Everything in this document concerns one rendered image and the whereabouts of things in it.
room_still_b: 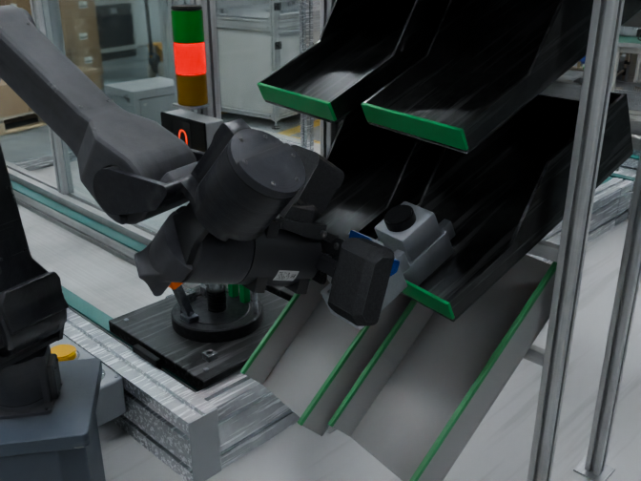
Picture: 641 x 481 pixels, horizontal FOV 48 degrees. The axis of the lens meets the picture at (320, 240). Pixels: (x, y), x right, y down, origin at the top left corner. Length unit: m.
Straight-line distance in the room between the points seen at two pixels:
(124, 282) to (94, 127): 0.87
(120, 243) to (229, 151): 1.06
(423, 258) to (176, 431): 0.43
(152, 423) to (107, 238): 0.62
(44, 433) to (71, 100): 0.35
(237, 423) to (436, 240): 0.42
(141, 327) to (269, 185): 0.69
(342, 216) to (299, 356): 0.20
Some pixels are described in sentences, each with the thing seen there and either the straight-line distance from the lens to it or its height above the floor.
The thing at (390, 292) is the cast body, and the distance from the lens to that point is 0.65.
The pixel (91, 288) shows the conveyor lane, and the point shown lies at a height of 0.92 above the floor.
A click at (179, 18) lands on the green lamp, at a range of 1.20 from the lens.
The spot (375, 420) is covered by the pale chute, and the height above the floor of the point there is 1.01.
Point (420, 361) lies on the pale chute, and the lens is 0.83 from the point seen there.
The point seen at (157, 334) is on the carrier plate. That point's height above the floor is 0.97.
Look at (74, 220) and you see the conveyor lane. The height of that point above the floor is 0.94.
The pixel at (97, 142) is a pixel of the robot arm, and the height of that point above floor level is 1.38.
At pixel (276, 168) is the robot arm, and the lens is 0.48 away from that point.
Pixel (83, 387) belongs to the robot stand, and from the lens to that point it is 0.84.
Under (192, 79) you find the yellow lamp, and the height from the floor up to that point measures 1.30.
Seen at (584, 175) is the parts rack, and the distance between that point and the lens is 0.71.
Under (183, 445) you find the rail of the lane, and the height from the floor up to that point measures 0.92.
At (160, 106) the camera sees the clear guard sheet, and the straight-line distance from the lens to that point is 1.38.
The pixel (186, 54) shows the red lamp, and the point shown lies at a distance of 1.20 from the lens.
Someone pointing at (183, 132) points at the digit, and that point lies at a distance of 1.23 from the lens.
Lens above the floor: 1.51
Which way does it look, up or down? 23 degrees down
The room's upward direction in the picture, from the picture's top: straight up
